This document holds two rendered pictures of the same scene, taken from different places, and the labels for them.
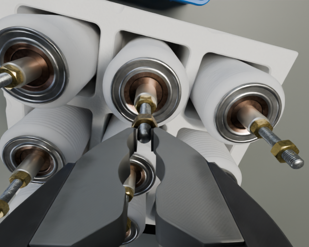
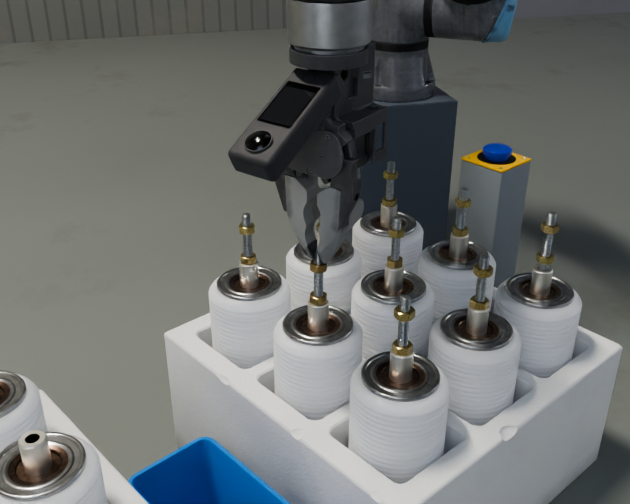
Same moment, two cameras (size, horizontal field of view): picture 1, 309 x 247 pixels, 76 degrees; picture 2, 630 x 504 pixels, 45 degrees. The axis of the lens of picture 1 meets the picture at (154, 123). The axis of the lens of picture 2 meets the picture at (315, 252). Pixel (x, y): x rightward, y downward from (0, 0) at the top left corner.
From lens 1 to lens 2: 0.66 m
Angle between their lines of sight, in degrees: 40
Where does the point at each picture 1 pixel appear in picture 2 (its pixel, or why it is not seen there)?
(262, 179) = not seen: hidden behind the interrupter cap
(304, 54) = (117, 394)
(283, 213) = (276, 236)
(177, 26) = (254, 395)
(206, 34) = (232, 379)
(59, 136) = (432, 338)
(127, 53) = (309, 351)
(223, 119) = (270, 286)
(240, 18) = not seen: hidden behind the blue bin
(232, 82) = (244, 305)
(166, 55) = (280, 338)
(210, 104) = (272, 301)
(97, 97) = not seen: hidden behind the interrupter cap
